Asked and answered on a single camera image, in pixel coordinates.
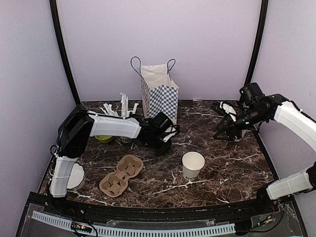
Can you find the white wrapped straw upright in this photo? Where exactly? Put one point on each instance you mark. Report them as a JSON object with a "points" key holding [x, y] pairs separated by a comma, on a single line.
{"points": [[124, 105]]}

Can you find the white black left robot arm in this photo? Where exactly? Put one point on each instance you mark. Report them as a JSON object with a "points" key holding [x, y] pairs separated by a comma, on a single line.
{"points": [[81, 124]]}

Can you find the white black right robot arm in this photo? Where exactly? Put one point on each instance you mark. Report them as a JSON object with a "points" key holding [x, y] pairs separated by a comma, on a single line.
{"points": [[260, 108]]}

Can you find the blue checkered paper bag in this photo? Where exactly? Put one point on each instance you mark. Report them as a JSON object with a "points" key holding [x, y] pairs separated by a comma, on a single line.
{"points": [[159, 91]]}

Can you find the white wrapped straw right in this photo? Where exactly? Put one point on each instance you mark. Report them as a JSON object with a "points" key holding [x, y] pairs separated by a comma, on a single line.
{"points": [[133, 111]]}

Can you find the green plastic bowl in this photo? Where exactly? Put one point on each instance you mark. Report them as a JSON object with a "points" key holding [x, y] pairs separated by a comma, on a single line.
{"points": [[104, 139]]}

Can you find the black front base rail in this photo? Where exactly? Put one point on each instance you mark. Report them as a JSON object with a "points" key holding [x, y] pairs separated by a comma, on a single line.
{"points": [[238, 212]]}

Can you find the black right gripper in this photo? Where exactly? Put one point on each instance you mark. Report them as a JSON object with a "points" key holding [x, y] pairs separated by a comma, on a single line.
{"points": [[230, 126]]}

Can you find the right black frame post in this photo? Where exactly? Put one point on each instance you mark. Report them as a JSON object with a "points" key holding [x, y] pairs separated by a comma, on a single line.
{"points": [[257, 42]]}

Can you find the white fluted ceramic dish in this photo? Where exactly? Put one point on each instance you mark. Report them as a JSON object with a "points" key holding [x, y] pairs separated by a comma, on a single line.
{"points": [[77, 178]]}

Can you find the brown cardboard cup carrier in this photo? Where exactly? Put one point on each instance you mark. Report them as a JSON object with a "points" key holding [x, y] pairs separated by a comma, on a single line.
{"points": [[115, 183]]}

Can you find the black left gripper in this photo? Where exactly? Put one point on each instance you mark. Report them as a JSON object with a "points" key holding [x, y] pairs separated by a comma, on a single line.
{"points": [[163, 150]]}

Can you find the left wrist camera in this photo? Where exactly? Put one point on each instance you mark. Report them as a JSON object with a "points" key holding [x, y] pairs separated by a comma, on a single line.
{"points": [[171, 132]]}

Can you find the paper cup holding straws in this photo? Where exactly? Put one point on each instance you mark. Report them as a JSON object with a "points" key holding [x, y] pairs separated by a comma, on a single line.
{"points": [[124, 140]]}

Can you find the white paper coffee cup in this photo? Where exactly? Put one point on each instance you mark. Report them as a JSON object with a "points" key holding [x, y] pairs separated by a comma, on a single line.
{"points": [[193, 163]]}

